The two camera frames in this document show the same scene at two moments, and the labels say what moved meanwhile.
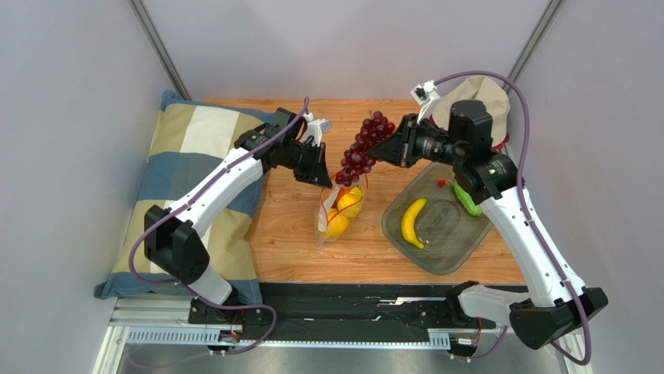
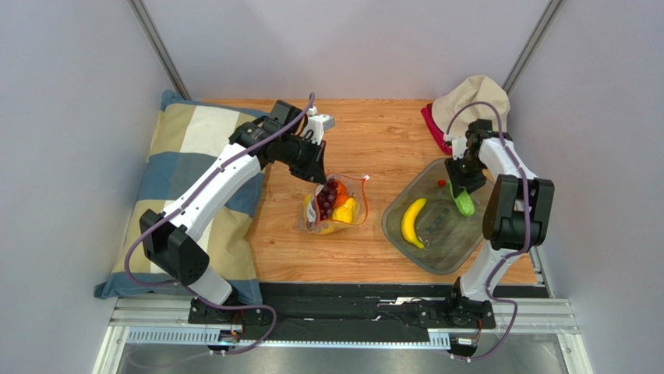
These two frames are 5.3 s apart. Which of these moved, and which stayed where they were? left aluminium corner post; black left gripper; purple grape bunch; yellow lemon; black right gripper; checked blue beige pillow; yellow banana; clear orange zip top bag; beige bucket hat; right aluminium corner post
Moved: black right gripper; clear orange zip top bag; purple grape bunch; yellow lemon
Stayed: yellow banana; right aluminium corner post; beige bucket hat; black left gripper; left aluminium corner post; checked blue beige pillow
